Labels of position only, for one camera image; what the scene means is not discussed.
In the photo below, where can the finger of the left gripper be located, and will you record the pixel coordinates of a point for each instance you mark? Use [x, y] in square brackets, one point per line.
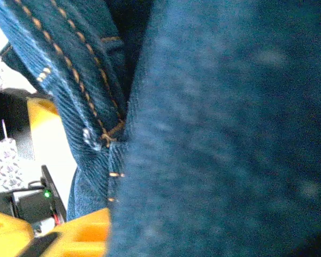
[5, 233]
[42, 109]

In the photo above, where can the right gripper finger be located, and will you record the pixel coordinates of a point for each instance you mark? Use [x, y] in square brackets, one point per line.
[83, 238]

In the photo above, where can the blue denim skirt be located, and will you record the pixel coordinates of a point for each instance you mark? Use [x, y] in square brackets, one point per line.
[216, 134]

